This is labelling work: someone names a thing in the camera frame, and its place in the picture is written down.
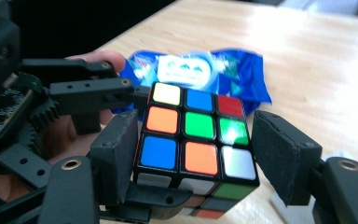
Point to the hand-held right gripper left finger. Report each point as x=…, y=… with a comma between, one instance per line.
x=115, y=155

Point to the multicoloured puzzle cube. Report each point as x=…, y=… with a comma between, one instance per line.
x=199, y=124

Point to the blue wet wipes pack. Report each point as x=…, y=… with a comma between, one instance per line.
x=248, y=81

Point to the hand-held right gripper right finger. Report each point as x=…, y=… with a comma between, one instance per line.
x=279, y=155

